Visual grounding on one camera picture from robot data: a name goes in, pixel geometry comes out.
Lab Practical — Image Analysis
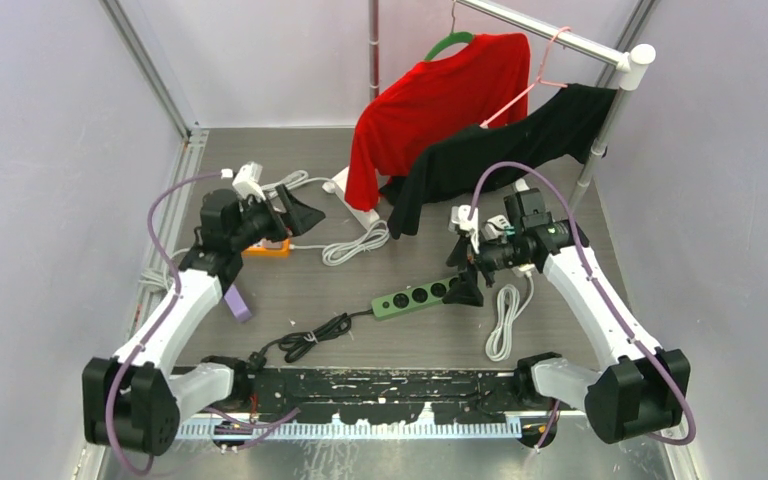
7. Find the purple power strip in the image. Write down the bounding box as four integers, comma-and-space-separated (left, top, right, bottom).
224, 285, 253, 323

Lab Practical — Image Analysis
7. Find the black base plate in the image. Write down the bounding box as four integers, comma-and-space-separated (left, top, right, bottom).
211, 367, 552, 426

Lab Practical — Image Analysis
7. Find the pink hanger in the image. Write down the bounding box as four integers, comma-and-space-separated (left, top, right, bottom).
479, 26, 572, 129

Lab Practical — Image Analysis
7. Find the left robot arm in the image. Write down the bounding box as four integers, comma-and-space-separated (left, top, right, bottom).
82, 185, 326, 456

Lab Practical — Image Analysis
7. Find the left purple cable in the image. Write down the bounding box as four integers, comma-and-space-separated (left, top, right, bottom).
104, 170, 302, 477

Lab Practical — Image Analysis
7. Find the white power strip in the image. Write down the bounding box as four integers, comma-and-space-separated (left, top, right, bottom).
483, 215, 511, 243

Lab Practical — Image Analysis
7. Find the purple cable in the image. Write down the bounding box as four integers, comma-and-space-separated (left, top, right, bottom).
468, 160, 698, 452
104, 170, 302, 477

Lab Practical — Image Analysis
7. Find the metal clothes rack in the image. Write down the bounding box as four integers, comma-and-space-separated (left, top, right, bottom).
322, 0, 657, 230

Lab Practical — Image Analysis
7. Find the red shirt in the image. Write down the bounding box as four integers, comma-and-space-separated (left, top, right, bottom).
344, 33, 531, 211

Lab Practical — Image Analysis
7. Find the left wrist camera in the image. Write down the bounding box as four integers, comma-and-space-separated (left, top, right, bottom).
232, 162, 266, 201

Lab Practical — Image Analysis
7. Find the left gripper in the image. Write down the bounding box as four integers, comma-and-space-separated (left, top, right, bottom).
229, 185, 323, 252

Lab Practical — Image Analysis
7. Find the white coiled cable front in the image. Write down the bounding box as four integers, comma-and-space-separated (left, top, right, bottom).
484, 274, 536, 364

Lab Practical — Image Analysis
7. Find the black shirt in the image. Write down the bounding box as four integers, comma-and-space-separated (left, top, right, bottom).
381, 84, 617, 240

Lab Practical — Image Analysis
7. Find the green power strip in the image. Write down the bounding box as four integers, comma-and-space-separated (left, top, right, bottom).
371, 276, 460, 321

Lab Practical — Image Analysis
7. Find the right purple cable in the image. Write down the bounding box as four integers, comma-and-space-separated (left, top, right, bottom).
468, 160, 698, 452

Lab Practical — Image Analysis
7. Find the green hanger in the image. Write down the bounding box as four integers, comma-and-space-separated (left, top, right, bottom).
423, 1, 475, 62

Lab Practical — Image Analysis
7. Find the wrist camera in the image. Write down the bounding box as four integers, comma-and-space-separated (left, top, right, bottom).
232, 162, 266, 201
449, 204, 480, 252

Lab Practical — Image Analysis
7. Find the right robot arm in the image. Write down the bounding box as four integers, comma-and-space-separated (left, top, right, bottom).
443, 189, 691, 444

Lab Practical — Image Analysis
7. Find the orange power strip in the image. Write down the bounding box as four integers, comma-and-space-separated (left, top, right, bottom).
242, 238, 291, 258

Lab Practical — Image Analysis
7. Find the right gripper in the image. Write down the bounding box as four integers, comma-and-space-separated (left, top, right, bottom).
443, 228, 532, 308

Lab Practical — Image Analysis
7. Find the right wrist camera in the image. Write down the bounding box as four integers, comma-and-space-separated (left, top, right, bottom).
449, 204, 480, 252

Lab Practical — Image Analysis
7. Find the white cable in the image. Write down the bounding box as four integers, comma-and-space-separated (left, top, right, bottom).
258, 170, 336, 200
291, 220, 392, 268
484, 274, 536, 364

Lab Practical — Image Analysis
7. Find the white coiled cable back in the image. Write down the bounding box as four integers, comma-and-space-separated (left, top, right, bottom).
258, 170, 336, 200

